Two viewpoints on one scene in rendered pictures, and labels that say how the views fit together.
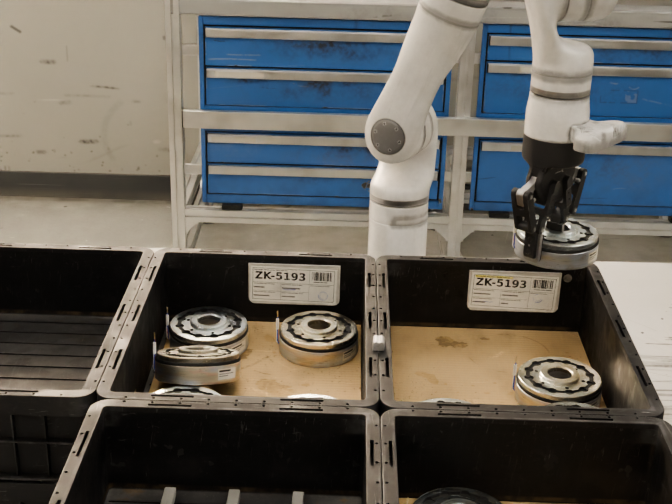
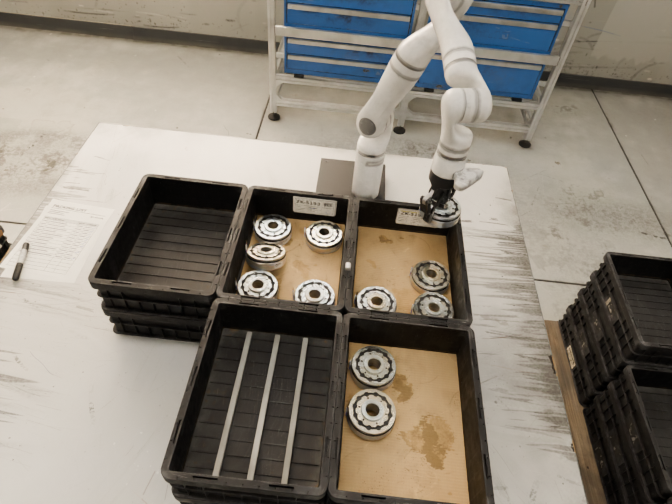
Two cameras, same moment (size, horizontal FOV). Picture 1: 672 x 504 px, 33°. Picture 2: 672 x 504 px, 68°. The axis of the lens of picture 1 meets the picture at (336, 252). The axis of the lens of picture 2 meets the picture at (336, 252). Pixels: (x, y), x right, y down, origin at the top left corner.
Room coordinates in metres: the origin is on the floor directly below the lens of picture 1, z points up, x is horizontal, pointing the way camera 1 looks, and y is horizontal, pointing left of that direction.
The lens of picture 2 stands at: (0.35, -0.01, 1.87)
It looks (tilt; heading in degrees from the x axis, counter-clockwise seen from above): 48 degrees down; 0
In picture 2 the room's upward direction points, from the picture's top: 6 degrees clockwise
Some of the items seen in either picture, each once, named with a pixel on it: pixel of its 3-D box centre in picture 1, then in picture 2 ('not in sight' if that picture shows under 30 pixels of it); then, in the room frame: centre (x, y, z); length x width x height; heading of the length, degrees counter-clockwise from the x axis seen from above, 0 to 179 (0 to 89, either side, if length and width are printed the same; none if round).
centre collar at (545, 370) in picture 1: (559, 374); (431, 273); (1.22, -0.28, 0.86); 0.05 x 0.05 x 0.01
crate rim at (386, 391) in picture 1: (501, 333); (407, 257); (1.22, -0.20, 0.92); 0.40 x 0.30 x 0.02; 179
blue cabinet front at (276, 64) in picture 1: (324, 116); (346, 33); (3.17, 0.05, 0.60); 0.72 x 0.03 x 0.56; 90
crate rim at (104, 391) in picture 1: (253, 325); (291, 244); (1.22, 0.10, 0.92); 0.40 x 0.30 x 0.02; 179
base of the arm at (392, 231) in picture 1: (396, 249); (368, 171); (1.65, -0.10, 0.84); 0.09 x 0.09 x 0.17; 79
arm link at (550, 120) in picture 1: (571, 112); (456, 162); (1.29, -0.27, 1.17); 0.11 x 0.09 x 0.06; 48
